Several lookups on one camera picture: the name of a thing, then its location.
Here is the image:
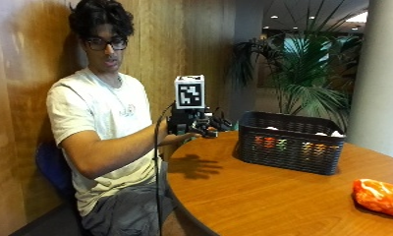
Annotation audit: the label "white marker cube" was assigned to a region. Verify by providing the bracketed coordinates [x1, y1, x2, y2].
[174, 74, 207, 110]

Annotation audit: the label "black woven plastic basket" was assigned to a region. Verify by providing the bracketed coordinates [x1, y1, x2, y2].
[235, 111, 348, 176]

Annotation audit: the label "colourful packets inside basket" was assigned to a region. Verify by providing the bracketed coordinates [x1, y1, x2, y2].
[252, 135, 341, 159]

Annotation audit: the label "the person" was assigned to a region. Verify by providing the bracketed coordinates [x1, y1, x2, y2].
[45, 0, 202, 236]

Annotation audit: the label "green palm plant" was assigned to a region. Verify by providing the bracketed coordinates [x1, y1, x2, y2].
[226, 13, 364, 132]

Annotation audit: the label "black-framed glasses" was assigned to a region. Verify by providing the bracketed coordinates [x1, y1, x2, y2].
[83, 36, 130, 52]

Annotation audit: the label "blue chair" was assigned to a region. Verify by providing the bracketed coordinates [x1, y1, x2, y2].
[35, 141, 78, 202]

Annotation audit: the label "white round column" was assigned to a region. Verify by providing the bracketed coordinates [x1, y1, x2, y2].
[345, 0, 393, 162]

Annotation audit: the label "orange and white bag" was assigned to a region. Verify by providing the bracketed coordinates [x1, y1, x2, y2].
[352, 178, 393, 220]

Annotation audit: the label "large bright ceiling light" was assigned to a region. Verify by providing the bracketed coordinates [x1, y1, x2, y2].
[345, 11, 369, 24]

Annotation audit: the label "black cable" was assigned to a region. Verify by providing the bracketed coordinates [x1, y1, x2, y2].
[152, 101, 178, 236]

